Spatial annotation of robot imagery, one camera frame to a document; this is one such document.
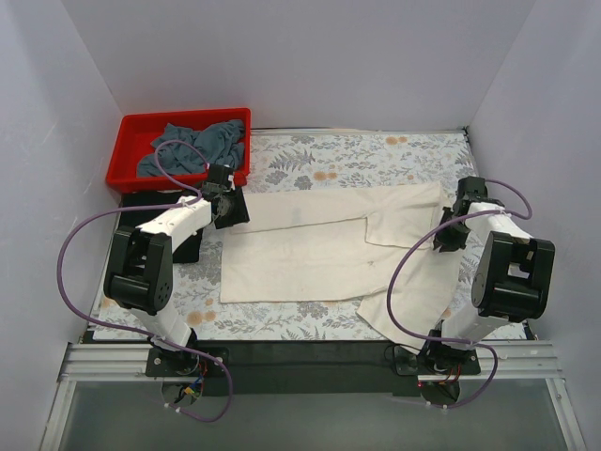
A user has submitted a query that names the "cream white t shirt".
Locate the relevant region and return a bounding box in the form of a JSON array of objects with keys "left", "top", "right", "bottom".
[{"left": 221, "top": 182, "right": 463, "bottom": 348}]

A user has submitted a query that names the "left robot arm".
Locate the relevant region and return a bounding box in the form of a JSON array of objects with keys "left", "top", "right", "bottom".
[{"left": 103, "top": 164, "right": 250, "bottom": 376}]

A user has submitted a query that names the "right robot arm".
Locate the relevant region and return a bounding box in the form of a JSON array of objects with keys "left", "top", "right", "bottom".
[{"left": 417, "top": 177, "right": 555, "bottom": 375}]

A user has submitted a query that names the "blue grey t shirt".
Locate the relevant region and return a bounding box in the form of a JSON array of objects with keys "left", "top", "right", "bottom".
[{"left": 151, "top": 119, "right": 246, "bottom": 177}]

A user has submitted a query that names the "folded black t shirt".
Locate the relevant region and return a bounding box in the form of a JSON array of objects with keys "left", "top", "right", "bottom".
[{"left": 119, "top": 192, "right": 212, "bottom": 263}]

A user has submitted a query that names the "red plastic bin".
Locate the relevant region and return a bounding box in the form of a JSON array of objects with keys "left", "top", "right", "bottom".
[{"left": 105, "top": 107, "right": 252, "bottom": 194}]

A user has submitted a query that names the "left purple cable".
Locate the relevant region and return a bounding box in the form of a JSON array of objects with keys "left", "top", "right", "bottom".
[{"left": 56, "top": 140, "right": 235, "bottom": 423}]

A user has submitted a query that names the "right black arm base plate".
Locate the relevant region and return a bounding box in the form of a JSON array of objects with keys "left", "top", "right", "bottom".
[{"left": 384, "top": 343, "right": 481, "bottom": 376}]

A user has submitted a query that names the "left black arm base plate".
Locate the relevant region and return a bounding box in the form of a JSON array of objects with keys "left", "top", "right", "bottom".
[{"left": 145, "top": 348, "right": 224, "bottom": 378}]

